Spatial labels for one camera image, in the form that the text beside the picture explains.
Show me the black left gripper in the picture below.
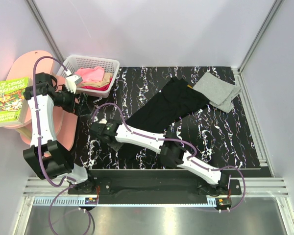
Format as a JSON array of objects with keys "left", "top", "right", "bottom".
[{"left": 53, "top": 84, "right": 91, "bottom": 116}]

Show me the black t shirt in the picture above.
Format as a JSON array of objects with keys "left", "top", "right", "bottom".
[{"left": 117, "top": 77, "right": 210, "bottom": 162}]

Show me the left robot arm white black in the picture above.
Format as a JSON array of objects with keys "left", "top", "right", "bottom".
[{"left": 23, "top": 72, "right": 96, "bottom": 194}]

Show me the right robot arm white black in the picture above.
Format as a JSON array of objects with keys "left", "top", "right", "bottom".
[{"left": 89, "top": 119, "right": 230, "bottom": 196}]

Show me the pink tiered shelf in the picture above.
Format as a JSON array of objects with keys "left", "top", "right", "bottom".
[{"left": 6, "top": 50, "right": 77, "bottom": 150}]

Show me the magenta garment in basket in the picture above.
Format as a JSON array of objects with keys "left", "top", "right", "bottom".
[{"left": 82, "top": 84, "right": 110, "bottom": 91}]

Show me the pink garment in basket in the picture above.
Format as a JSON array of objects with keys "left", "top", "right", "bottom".
[{"left": 75, "top": 66, "right": 105, "bottom": 83}]

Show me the beige garment in basket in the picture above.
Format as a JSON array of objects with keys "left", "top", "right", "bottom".
[{"left": 78, "top": 72, "right": 113, "bottom": 88}]

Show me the white plastic laundry basket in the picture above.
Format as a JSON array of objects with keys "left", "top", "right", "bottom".
[{"left": 64, "top": 55, "right": 120, "bottom": 98}]

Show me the green treehouse book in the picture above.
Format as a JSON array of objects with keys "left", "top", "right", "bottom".
[{"left": 0, "top": 77, "right": 32, "bottom": 127}]

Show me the folded grey t shirt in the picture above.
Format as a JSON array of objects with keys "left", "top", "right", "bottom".
[{"left": 193, "top": 72, "right": 241, "bottom": 113}]

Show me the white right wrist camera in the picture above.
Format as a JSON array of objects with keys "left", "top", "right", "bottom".
[{"left": 99, "top": 118, "right": 107, "bottom": 124}]

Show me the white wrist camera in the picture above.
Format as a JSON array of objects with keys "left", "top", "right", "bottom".
[
  {"left": 65, "top": 70, "right": 83, "bottom": 94},
  {"left": 99, "top": 118, "right": 107, "bottom": 124}
]

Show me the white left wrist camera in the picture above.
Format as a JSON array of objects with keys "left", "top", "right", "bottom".
[{"left": 65, "top": 70, "right": 83, "bottom": 94}]

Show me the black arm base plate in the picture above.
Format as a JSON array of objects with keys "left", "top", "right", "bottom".
[{"left": 69, "top": 169, "right": 244, "bottom": 205}]

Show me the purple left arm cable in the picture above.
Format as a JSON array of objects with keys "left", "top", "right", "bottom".
[{"left": 33, "top": 55, "right": 96, "bottom": 235}]

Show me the aluminium frame rail front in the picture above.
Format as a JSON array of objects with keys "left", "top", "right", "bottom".
[{"left": 23, "top": 177, "right": 289, "bottom": 210}]

